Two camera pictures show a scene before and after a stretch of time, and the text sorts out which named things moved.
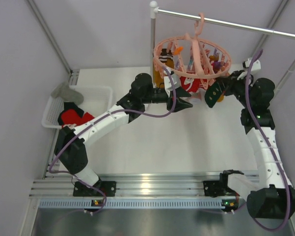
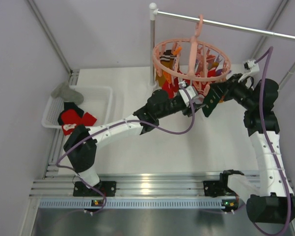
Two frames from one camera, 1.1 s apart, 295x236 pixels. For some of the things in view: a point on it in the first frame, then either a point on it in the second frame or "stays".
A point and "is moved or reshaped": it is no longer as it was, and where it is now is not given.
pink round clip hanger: (194, 39) is moved or reshaped
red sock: (192, 84) → (172, 87)
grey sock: (65, 93) stays
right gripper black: (233, 81) stays
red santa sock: (70, 116) stays
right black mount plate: (212, 189) stays
